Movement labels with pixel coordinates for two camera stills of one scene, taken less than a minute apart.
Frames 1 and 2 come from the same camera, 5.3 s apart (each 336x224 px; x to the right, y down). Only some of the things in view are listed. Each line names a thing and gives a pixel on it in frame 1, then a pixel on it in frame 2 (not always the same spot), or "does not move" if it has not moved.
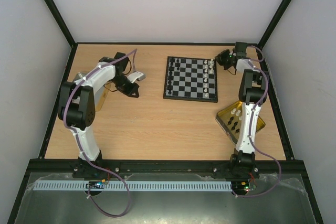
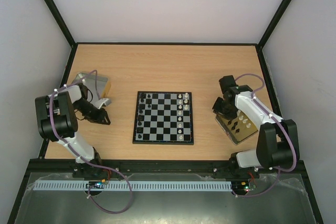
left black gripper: [134, 88] to [98, 118]
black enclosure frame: [45, 165] does not move
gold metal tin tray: [229, 118] does not move
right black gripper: [223, 57] to [220, 106]
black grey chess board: [190, 78] to [164, 118]
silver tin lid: [101, 95] does not move
